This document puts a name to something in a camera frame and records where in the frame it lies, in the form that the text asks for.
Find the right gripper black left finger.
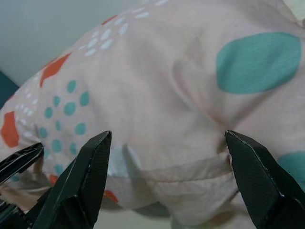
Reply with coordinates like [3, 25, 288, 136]
[31, 130, 113, 229]

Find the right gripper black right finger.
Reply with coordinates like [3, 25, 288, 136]
[224, 130, 305, 229]

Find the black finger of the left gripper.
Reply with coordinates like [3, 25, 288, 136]
[0, 201, 33, 229]
[0, 142, 45, 185]

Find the pink pillow with coloured dots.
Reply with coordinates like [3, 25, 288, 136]
[0, 0, 305, 227]

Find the dark teal upholstered furniture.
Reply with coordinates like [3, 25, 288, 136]
[0, 70, 21, 103]

